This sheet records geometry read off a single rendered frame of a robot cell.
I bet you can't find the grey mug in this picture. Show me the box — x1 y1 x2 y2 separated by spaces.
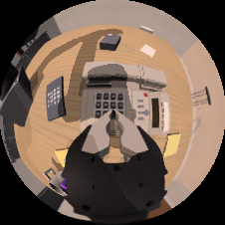
43 167 68 196

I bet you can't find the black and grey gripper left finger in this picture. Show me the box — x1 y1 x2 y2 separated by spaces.
61 110 113 179

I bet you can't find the yellow square sticky pad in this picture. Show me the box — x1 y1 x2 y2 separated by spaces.
162 133 180 157

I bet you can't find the beige desk phone body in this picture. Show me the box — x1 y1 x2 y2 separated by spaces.
81 81 171 135

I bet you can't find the white sheet of paper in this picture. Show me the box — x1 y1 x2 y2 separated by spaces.
140 45 156 57

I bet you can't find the yellow sticky note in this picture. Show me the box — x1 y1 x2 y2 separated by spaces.
55 149 68 167

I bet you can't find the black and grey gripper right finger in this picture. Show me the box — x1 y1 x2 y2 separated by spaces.
113 110 168 175

